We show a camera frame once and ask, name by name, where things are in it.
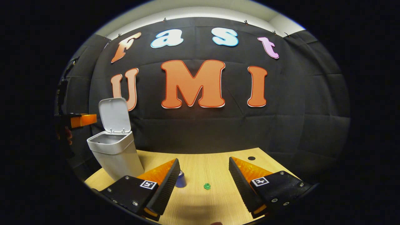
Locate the white desktop garbage bin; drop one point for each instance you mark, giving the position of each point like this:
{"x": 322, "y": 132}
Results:
{"x": 117, "y": 153}

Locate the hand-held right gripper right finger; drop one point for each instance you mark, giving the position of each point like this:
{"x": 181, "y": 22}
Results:
{"x": 243, "y": 187}

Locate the wooden desktop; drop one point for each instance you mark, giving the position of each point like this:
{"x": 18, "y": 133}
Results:
{"x": 212, "y": 168}

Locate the blue pop can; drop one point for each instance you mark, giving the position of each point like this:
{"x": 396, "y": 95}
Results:
{"x": 182, "y": 181}

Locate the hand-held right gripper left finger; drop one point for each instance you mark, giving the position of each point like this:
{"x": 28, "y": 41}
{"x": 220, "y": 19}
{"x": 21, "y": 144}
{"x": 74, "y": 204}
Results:
{"x": 165, "y": 190}

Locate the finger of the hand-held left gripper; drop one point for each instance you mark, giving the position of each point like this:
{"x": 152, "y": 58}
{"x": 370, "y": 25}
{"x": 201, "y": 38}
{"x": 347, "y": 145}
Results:
{"x": 81, "y": 120}

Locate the black backdrop cloth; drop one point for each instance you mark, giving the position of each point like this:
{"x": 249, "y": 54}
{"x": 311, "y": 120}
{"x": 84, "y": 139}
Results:
{"x": 281, "y": 125}

